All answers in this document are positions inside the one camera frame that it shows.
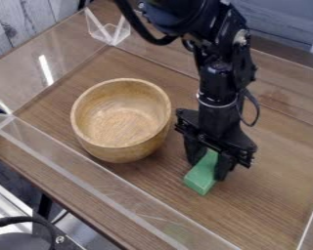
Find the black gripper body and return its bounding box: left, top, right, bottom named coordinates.
left=175, top=94, right=258, bottom=168

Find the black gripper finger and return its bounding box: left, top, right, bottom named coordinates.
left=214, top=151, right=237, bottom=182
left=183, top=135, right=206, bottom=166

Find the green rectangular block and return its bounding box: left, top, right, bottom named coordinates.
left=183, top=150, right=218, bottom=195

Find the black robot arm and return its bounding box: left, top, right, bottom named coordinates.
left=114, top=0, right=257, bottom=181

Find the brown wooden bowl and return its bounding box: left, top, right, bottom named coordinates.
left=71, top=78, right=173, bottom=163

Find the black table leg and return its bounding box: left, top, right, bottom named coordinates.
left=37, top=194, right=53, bottom=219

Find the clear acrylic enclosure wall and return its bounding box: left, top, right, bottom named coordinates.
left=0, top=13, right=313, bottom=250

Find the black metal bracket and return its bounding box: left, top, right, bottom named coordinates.
left=32, top=224, right=85, bottom=250

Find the black cable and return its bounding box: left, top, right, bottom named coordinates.
left=0, top=215, right=56, bottom=250

